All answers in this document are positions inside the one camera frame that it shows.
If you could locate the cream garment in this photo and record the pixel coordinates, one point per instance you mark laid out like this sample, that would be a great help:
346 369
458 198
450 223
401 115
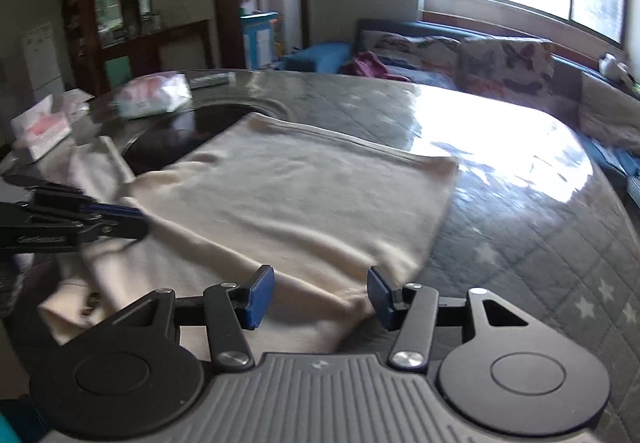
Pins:
300 203

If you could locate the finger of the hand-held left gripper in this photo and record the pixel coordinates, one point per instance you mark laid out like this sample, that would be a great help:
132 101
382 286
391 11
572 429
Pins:
112 210
122 228

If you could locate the black round turntable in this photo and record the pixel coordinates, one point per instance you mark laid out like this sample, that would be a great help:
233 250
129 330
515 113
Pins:
185 130

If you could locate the maroon cloth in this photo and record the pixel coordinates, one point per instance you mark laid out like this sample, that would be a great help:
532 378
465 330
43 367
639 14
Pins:
369 63

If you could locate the grey remote control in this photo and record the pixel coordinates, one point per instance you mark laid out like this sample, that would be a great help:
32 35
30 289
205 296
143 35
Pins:
212 80

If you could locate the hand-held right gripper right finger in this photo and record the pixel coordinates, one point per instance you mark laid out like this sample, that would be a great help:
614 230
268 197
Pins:
379 295

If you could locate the white board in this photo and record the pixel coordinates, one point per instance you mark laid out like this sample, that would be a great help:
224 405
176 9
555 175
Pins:
42 58

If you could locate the blue and white box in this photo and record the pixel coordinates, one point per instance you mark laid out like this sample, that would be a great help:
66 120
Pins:
258 38

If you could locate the white pink tissue pack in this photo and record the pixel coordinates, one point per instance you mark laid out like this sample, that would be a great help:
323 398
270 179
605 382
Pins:
76 100
41 130
152 95

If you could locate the blue sofa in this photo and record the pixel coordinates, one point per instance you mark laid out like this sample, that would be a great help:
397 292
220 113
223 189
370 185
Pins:
320 55

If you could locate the floral cushion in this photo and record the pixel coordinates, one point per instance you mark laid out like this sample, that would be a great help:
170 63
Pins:
610 108
415 49
505 65

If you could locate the dark wooden cabinet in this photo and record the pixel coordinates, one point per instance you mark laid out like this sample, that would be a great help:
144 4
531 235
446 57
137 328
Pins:
130 23

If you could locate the white object on sofa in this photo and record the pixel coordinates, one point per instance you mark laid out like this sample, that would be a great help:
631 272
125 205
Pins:
615 65

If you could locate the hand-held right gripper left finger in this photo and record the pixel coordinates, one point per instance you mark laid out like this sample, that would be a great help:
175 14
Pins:
261 295

